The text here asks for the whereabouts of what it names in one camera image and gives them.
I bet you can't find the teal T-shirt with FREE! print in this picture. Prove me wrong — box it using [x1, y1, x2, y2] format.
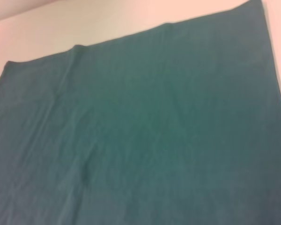
[0, 0, 281, 225]

